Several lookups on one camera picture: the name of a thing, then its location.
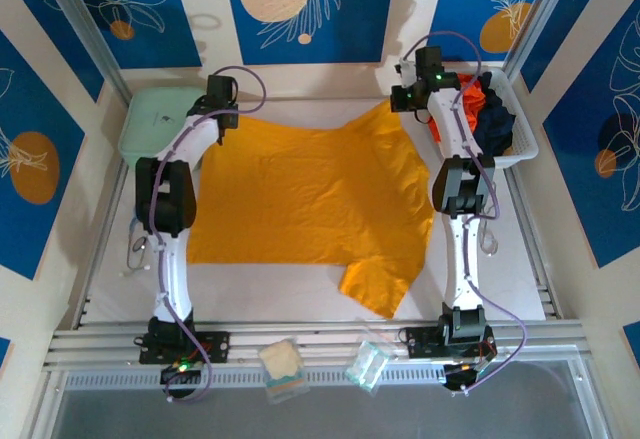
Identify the yellow t-shirt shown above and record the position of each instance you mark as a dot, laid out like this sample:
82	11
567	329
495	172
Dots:
310	189

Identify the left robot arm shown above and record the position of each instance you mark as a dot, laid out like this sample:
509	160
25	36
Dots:
172	269

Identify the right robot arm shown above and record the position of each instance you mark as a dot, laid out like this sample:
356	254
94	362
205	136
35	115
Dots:
462	264

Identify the orange t-shirt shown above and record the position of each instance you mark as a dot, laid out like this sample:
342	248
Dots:
470	101

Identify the mint green zip case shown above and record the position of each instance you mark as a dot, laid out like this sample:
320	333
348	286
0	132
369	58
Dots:
150	119

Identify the navy blue t-shirt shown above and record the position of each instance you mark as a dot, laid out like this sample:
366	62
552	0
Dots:
495	129

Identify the white plastic laundry basket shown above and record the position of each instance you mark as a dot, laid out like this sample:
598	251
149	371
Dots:
522	134

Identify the clear bag with yellow sponge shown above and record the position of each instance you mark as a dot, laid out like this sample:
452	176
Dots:
282	359

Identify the black left controller board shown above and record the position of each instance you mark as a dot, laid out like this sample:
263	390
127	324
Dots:
180	373

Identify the black controller board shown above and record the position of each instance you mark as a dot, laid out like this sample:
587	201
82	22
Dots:
180	373
465	374

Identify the clear bag with green item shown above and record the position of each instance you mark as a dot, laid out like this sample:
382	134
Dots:
367	364

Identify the black right controller board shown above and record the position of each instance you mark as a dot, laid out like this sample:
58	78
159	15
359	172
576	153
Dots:
465	374

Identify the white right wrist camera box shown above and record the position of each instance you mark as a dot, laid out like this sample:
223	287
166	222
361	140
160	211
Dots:
405	70

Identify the aluminium frame post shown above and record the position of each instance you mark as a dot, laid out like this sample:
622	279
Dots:
85	29
537	19

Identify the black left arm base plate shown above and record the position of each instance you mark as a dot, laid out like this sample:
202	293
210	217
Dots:
215	346

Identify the aluminium frame rail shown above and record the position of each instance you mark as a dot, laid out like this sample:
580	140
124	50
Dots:
320	346

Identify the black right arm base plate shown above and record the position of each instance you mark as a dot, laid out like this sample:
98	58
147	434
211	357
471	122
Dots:
420	341

